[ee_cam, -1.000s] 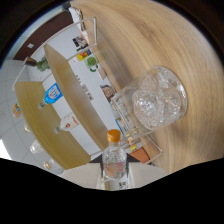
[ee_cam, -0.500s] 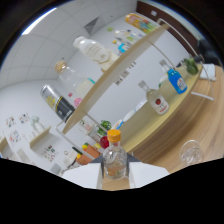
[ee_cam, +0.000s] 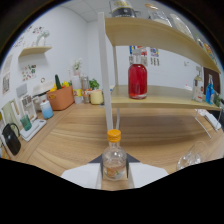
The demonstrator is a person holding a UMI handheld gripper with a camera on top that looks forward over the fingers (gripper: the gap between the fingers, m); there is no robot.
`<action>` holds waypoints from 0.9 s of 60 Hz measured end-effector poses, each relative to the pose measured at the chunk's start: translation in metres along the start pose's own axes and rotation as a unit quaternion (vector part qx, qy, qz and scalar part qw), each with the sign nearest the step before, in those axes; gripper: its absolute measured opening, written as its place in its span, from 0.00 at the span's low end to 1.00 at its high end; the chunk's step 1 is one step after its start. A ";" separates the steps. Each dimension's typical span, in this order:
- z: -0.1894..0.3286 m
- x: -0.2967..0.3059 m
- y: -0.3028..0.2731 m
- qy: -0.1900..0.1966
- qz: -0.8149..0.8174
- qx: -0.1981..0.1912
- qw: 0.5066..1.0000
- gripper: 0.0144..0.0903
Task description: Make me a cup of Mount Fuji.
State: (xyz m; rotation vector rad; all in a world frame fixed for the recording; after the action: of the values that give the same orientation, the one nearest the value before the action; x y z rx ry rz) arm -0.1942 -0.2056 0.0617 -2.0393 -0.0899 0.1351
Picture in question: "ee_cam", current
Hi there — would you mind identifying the clear bottle orange cap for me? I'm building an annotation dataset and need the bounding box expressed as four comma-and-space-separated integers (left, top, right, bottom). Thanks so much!
101, 128, 128, 182

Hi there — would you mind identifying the white milk bottle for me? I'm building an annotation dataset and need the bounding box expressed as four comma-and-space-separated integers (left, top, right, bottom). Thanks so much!
169, 13, 194, 39

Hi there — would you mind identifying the clear bottle wooden lid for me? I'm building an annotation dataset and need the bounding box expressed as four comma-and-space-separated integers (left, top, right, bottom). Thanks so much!
144, 3, 173, 28

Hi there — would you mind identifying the glass cup with ice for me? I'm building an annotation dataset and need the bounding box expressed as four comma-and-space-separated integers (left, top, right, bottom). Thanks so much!
176, 140, 212, 171

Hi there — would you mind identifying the blue and white cup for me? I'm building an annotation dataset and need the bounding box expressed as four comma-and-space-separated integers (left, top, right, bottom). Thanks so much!
39, 99, 54, 120

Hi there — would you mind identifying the green cup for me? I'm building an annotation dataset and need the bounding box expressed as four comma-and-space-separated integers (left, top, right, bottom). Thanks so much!
19, 114, 33, 132

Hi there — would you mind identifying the yellow cup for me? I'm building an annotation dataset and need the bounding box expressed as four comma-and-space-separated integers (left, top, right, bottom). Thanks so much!
89, 89, 104, 106

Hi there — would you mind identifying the white tray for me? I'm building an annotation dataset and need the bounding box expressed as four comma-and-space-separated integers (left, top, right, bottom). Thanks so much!
19, 118, 48, 142

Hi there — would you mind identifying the orange storage basket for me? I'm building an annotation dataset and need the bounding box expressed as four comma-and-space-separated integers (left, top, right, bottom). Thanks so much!
46, 85, 75, 112

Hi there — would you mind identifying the green potted plant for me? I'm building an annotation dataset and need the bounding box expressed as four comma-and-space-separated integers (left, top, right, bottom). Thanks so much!
88, 78, 100, 91

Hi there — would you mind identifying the red liquid bottle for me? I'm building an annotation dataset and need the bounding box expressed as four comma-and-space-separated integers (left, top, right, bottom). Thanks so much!
127, 49, 148, 100

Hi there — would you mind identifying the jar of green limes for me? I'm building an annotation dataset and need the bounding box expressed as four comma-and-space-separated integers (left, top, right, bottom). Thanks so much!
213, 93, 222, 108

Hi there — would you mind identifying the wooden two-tier shelf rack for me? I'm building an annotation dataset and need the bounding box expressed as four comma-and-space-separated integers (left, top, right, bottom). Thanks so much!
97, 11, 223, 139

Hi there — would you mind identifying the black snack bag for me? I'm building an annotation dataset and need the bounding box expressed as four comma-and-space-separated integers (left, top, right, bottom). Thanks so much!
109, 0, 138, 18

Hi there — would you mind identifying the black handled kettle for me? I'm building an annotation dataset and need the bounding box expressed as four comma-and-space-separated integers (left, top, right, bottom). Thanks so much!
1, 123, 22, 156

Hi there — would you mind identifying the wooden wall shelf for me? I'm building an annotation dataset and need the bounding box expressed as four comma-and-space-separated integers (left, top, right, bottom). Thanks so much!
18, 45, 53, 58

